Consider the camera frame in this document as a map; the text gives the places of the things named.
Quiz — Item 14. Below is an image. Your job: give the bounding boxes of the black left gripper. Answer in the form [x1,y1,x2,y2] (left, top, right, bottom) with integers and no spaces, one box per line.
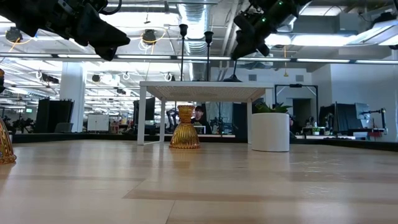
[40,0,131,62]

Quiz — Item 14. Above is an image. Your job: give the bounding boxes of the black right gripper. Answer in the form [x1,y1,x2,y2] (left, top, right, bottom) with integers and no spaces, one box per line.
[231,0,299,60]

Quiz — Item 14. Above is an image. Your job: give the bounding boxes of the short black candlestick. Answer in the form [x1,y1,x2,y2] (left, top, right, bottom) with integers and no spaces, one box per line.
[223,30,244,83]

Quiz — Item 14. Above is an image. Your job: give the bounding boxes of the medium black candlestick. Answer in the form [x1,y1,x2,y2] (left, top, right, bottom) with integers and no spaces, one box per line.
[203,30,215,82]

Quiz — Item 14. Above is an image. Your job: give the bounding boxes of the tall black candlestick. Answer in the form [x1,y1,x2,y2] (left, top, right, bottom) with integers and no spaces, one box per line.
[178,23,189,82]

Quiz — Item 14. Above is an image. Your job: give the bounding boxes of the amber ribbed glass candle holder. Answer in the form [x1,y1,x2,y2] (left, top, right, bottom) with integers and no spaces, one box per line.
[0,68,17,165]
[169,105,201,149]

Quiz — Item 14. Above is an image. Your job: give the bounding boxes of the black hanging ceiling device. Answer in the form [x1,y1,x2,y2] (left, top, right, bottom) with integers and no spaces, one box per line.
[142,29,157,44]
[6,27,22,43]

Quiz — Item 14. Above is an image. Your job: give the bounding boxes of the white building column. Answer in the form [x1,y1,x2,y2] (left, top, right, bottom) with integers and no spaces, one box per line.
[59,61,87,134]

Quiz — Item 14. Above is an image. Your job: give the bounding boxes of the white perforated metal shelf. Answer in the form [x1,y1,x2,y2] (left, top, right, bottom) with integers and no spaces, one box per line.
[137,80,275,146]

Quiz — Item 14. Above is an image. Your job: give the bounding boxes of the black computer monitor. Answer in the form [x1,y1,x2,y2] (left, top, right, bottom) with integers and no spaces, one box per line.
[133,96,156,127]

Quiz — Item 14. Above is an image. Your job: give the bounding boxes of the white cabinet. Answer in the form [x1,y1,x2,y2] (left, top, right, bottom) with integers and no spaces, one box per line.
[86,113,111,133]

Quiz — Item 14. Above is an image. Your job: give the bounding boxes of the person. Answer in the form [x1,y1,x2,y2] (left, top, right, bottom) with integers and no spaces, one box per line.
[190,105,213,135]

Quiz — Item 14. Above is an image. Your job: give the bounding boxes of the black room divider panel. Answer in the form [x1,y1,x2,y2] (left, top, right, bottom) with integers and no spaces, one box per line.
[35,98,75,134]

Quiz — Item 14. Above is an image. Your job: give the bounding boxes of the white pot with green plant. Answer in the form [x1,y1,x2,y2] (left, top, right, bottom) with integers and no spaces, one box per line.
[251,101,293,153]

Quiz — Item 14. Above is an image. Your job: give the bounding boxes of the black desk monitors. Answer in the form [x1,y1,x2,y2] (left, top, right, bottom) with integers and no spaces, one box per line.
[318,102,358,131]

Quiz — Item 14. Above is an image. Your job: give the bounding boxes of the black metal gantry frame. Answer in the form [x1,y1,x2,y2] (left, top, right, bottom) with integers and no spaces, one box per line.
[274,83,319,125]

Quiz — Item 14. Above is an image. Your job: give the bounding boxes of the silver ventilation duct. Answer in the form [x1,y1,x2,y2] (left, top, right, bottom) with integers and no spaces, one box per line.
[167,0,218,82]

